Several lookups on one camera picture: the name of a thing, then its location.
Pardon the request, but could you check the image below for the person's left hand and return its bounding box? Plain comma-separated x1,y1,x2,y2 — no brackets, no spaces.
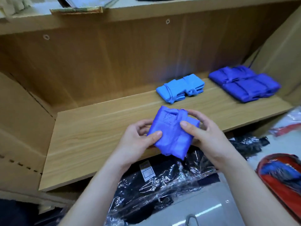
112,119,163,170

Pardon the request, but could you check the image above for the person's right hand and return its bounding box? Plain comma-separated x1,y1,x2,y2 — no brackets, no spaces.
180,109,236,169

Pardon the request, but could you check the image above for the wooden shelf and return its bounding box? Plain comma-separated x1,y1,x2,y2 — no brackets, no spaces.
0,0,301,208

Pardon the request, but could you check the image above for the light blue non-woven bag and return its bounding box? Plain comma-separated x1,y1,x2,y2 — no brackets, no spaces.
182,74,206,97
156,78,188,105

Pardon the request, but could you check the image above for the red shopping basket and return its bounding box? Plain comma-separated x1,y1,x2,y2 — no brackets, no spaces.
256,153,301,220

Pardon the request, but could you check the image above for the person's left forearm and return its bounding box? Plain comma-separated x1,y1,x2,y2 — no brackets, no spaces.
59,157,130,226

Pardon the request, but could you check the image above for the person's right forearm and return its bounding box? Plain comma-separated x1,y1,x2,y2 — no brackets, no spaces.
217,154,298,226

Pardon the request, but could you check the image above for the person's right shoe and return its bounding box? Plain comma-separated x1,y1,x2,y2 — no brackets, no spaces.
185,213,199,226

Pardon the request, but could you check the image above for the beige woven basket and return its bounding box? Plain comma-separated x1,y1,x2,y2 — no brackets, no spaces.
0,0,34,18

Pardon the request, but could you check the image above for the white paper tag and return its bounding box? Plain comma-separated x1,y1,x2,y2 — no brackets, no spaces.
139,160,156,182

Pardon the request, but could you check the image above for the black plastic-wrapped bag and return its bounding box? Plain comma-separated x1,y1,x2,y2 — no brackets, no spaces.
230,133,271,160

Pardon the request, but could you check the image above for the black wrapped bag with tag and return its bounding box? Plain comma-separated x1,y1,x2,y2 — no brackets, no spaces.
107,148,221,226

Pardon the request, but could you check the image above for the gold stand with white card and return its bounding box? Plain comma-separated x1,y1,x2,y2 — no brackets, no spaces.
50,0,121,15

